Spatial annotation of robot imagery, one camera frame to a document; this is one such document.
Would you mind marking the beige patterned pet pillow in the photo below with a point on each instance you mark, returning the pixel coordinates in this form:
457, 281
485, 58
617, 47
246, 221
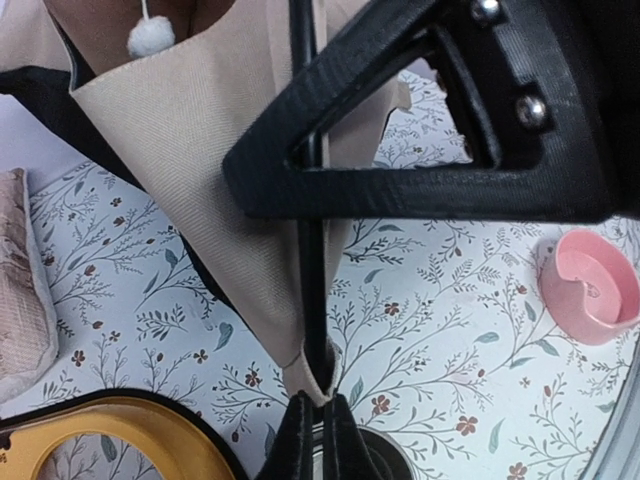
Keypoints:
29, 339

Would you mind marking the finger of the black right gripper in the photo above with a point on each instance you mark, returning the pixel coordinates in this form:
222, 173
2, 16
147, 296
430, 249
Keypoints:
545, 92

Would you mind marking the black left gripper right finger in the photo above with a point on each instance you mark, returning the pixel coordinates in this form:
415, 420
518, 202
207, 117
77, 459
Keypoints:
345, 453

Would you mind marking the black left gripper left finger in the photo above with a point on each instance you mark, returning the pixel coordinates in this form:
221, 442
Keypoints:
291, 455

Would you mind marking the yellow double bowl holder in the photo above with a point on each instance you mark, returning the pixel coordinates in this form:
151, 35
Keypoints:
179, 443

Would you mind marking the beige pet tent fabric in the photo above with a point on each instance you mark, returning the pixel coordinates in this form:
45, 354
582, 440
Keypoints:
171, 117

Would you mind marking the white pompom toy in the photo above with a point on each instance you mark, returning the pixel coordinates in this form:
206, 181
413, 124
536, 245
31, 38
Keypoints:
150, 35

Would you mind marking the pink pet bowl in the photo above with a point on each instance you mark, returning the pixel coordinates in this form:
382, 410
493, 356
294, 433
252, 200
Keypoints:
589, 288

